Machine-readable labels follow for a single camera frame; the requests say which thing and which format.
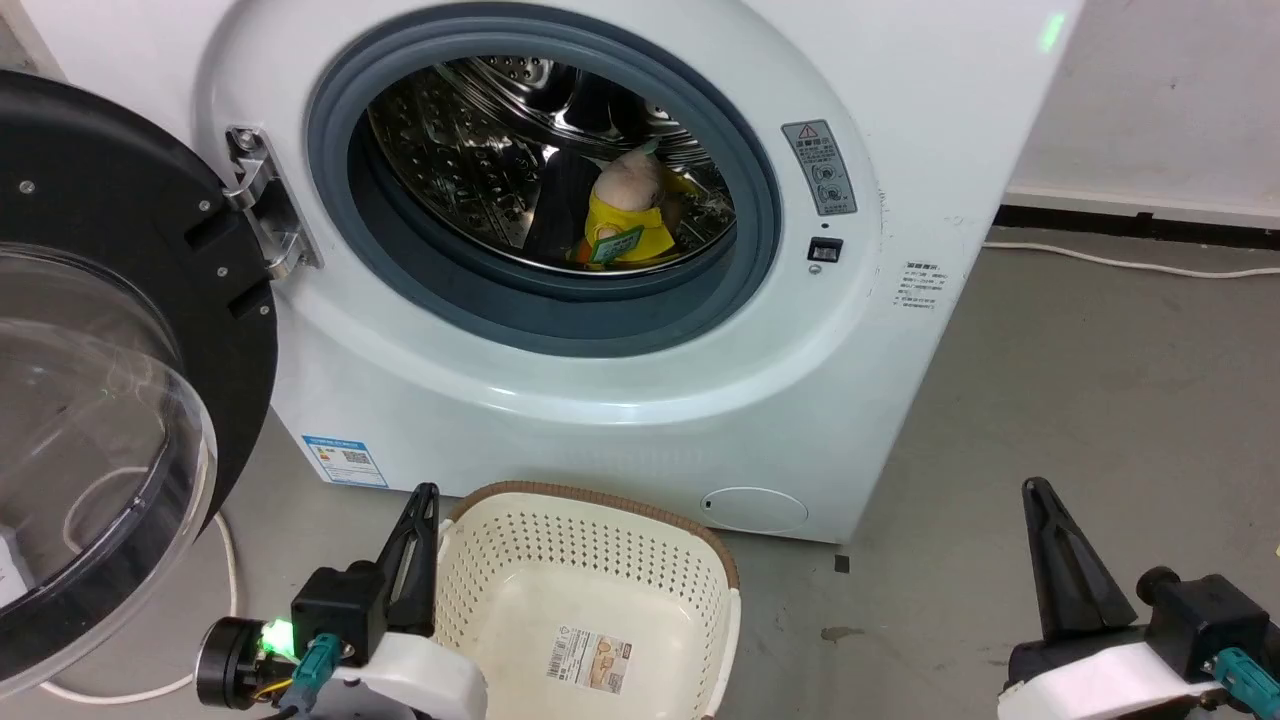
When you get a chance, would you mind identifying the thin white floor cable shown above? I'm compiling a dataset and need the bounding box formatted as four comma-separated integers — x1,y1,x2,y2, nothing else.
982,238,1280,280

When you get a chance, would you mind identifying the cream perforated laundry basket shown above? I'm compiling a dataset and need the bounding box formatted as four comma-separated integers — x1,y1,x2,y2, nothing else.
432,481,742,720

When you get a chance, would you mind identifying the small printed text sticker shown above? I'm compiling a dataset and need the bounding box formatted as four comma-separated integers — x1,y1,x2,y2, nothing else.
897,262,943,311

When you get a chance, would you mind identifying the teal left camera connector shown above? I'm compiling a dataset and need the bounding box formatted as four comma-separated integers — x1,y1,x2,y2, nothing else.
293,635,347,693

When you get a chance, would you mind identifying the yellow plush toy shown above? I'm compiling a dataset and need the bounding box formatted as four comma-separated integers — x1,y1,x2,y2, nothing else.
568,150,701,269

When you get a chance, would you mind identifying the teal right camera connector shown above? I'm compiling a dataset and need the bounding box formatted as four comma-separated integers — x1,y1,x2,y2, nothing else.
1205,647,1280,707

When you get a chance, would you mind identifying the thick white floor hose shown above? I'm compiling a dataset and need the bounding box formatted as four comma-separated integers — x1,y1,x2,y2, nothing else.
40,510,239,704

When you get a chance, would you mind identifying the white front-load washing machine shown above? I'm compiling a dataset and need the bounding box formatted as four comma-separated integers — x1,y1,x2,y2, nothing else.
20,0,1086,546

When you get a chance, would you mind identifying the chrome door hinge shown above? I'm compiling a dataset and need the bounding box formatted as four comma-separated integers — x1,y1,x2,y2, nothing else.
225,125,323,281

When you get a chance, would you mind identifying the green paper hang tag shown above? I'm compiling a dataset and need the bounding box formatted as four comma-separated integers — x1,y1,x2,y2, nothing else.
588,225,646,266

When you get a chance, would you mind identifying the grey rubber door gasket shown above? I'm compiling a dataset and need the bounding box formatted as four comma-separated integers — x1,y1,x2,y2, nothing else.
305,15,783,359

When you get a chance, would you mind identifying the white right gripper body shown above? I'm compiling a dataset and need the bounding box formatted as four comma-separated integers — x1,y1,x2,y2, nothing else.
998,624,1233,720

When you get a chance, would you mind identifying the stainless steel washer drum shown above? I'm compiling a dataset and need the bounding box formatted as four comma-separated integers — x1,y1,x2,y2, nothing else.
365,55,739,276

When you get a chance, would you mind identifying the teal camera connector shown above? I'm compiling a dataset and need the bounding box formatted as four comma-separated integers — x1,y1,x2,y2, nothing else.
293,635,347,693
1205,647,1280,707

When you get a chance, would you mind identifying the blue energy label sticker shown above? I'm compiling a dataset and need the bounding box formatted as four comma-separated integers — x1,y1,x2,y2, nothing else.
302,434,389,489

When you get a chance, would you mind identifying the barcode label sticker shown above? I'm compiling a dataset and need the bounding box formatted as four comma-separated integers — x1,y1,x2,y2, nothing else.
545,627,635,695

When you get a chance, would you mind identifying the dark garment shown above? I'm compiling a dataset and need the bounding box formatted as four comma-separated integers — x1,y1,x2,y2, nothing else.
522,70,641,261

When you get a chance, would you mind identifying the black baseboard strip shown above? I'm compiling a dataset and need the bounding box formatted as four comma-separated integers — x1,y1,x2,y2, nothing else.
995,203,1280,251

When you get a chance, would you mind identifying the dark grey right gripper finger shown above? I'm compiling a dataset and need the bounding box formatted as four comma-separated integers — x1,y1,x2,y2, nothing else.
1022,478,1086,641
1042,478,1138,633

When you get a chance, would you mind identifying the round white filter cover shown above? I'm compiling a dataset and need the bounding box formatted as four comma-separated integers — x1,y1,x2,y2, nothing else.
700,487,809,534

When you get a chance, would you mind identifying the grey warning sticker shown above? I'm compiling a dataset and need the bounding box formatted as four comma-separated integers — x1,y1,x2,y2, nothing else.
781,118,859,217

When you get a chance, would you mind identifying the open washer door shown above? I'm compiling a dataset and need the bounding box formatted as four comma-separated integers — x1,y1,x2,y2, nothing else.
0,70,279,701

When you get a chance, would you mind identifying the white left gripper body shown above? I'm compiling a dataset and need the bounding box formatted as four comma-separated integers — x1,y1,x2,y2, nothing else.
335,630,489,720

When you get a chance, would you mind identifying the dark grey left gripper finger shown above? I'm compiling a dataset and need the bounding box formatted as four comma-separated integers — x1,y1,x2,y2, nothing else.
375,483,433,601
398,485,442,637

